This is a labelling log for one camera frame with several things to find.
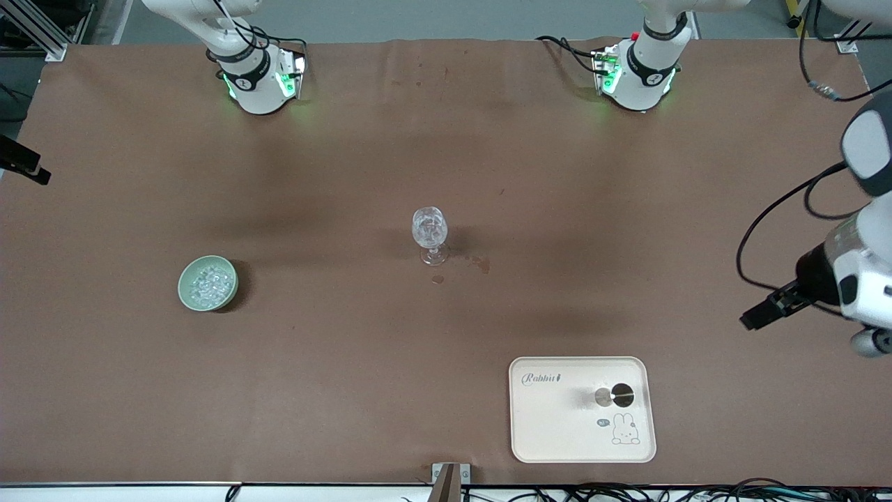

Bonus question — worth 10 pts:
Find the grey metal bracket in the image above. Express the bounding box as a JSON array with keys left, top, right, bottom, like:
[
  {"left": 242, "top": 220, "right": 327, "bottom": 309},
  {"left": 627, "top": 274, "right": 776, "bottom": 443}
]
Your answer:
[{"left": 431, "top": 463, "right": 471, "bottom": 502}]

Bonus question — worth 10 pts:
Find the green ceramic bowl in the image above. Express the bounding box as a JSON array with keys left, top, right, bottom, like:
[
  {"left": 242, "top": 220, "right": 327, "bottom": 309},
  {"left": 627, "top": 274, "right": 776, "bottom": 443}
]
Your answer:
[{"left": 178, "top": 255, "right": 239, "bottom": 312}]

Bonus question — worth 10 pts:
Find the left arm base black cable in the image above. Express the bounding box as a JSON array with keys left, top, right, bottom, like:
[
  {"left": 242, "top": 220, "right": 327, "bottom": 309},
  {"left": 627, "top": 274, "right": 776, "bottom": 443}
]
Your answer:
[{"left": 535, "top": 35, "right": 601, "bottom": 74}]

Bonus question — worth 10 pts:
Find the left arm base connector plate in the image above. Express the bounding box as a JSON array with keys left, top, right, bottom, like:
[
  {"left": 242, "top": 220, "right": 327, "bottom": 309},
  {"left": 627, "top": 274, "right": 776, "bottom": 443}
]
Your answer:
[{"left": 592, "top": 47, "right": 622, "bottom": 96}]

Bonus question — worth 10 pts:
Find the left arm wrist black cable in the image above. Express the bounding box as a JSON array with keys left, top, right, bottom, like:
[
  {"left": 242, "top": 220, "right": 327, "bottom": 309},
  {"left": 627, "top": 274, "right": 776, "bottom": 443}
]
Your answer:
[{"left": 737, "top": 0, "right": 892, "bottom": 311}]

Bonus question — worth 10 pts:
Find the right arm base black cable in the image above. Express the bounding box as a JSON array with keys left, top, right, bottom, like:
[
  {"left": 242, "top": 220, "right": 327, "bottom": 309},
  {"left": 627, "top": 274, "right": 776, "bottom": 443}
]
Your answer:
[{"left": 206, "top": 0, "right": 308, "bottom": 60}]

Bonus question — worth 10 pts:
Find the arm base black cable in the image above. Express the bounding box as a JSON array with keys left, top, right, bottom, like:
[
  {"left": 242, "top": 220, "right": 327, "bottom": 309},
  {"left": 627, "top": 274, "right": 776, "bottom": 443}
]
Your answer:
[
  {"left": 206, "top": 0, "right": 308, "bottom": 60},
  {"left": 535, "top": 35, "right": 601, "bottom": 74}
]

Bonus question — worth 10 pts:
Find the right arm base connector plate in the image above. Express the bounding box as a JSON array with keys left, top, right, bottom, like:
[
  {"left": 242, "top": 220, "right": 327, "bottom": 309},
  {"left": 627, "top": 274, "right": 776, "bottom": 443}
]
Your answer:
[{"left": 277, "top": 50, "right": 308, "bottom": 100}]

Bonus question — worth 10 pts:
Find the aluminium frame with dark gear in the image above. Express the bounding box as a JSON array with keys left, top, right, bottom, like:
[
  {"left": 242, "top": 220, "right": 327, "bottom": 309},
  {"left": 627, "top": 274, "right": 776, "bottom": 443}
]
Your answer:
[{"left": 0, "top": 0, "right": 95, "bottom": 62}]

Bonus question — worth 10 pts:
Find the white table edge rail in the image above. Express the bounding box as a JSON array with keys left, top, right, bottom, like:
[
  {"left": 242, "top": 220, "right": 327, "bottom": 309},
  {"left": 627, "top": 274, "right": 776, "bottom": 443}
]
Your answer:
[{"left": 0, "top": 482, "right": 433, "bottom": 502}]

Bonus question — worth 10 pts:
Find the black cable bundle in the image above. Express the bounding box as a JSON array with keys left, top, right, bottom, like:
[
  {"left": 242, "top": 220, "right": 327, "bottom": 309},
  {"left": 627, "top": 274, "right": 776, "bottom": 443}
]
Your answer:
[{"left": 401, "top": 478, "right": 892, "bottom": 502}]

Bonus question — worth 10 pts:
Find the brown table mat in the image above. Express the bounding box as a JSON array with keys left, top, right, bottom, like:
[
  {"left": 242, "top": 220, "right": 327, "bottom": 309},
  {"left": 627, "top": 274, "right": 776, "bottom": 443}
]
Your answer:
[{"left": 0, "top": 38, "right": 892, "bottom": 487}]

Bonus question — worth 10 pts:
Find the clear ice cubes pile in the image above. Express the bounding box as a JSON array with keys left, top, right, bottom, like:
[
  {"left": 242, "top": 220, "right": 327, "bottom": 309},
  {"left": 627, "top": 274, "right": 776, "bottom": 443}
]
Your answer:
[{"left": 190, "top": 265, "right": 234, "bottom": 307}]

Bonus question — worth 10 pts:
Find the cream rabbit print tray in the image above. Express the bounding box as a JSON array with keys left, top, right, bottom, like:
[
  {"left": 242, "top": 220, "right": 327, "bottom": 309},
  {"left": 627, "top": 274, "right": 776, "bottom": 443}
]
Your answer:
[{"left": 509, "top": 356, "right": 657, "bottom": 464}]

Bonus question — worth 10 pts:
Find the steel double jigger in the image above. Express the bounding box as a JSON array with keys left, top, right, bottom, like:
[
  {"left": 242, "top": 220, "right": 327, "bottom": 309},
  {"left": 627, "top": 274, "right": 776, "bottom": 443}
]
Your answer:
[{"left": 594, "top": 383, "right": 635, "bottom": 408}]

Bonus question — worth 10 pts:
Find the clear wine glass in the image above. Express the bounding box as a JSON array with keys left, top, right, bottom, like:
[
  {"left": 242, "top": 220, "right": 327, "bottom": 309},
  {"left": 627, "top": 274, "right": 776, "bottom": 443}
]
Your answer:
[{"left": 411, "top": 206, "right": 450, "bottom": 267}]

